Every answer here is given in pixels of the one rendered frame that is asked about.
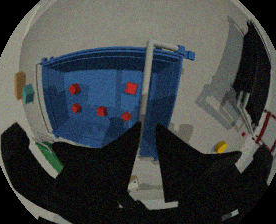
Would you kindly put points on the blue plastic tray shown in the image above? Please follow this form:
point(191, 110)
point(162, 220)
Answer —
point(102, 74)

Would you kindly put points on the small teal cube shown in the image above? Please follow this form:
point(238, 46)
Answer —
point(28, 93)

